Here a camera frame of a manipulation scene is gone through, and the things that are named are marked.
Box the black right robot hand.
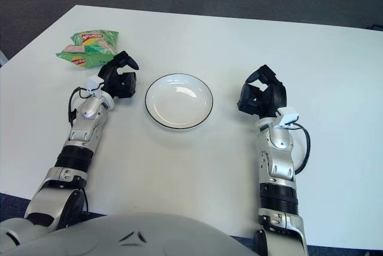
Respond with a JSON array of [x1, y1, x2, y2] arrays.
[[236, 64, 288, 118]]

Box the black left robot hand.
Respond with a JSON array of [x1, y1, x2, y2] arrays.
[[98, 51, 140, 100]]

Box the green potato chips bag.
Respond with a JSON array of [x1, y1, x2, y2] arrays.
[[55, 29, 120, 69]]

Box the white plate black rim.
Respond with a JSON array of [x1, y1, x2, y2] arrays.
[[144, 73, 214, 130]]

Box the grey robot torso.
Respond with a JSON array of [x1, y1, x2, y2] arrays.
[[0, 211, 258, 256]]

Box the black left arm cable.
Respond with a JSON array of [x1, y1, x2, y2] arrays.
[[67, 87, 90, 214]]

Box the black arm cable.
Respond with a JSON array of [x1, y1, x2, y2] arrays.
[[291, 123, 311, 175], [67, 87, 90, 214]]

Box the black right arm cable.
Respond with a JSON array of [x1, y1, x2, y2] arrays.
[[291, 123, 311, 175]]

